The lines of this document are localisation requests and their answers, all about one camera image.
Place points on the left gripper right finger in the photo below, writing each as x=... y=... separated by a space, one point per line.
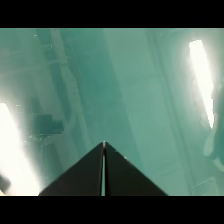
x=128 y=178

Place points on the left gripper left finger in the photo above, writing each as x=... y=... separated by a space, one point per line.
x=83 y=176

